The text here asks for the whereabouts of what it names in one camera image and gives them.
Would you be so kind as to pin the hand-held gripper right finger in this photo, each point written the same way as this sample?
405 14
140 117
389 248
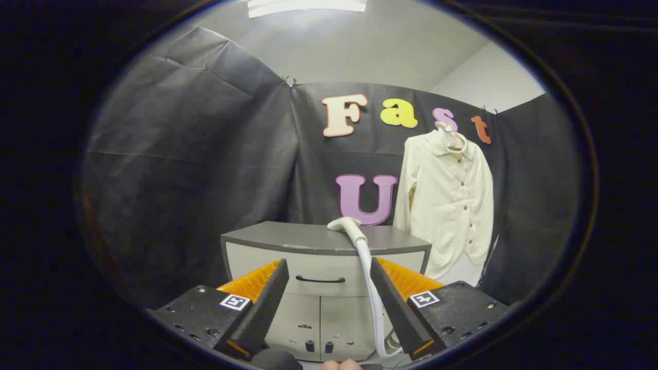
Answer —
393 303

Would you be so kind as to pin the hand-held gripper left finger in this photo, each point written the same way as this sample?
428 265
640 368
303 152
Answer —
267 303

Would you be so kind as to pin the cream garment steamer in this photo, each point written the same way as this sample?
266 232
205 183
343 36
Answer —
345 224

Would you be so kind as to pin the cream button shirt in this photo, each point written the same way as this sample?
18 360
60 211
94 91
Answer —
447 205

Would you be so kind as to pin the white cloth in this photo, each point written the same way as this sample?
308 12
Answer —
462 271

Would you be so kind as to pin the grey cabinet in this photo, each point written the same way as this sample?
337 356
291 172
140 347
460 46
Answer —
308 236

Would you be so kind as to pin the thin stand pole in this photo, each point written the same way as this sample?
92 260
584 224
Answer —
491 254

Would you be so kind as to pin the black backdrop cloth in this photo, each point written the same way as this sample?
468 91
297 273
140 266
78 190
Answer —
205 154

